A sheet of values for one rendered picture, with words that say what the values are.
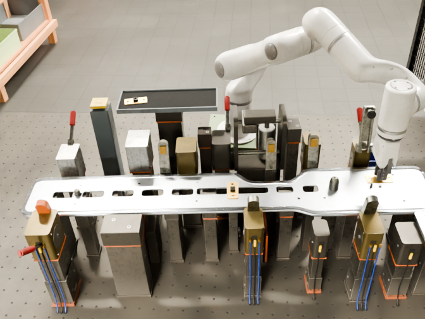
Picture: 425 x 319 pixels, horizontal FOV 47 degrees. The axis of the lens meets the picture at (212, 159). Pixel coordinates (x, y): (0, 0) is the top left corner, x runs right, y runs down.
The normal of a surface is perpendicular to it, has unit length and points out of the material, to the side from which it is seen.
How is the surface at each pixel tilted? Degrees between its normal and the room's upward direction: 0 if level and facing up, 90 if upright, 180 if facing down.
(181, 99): 0
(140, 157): 90
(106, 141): 90
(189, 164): 90
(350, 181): 0
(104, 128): 90
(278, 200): 0
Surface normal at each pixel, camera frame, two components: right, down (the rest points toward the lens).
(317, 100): -0.04, -0.78
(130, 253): 0.00, 0.62
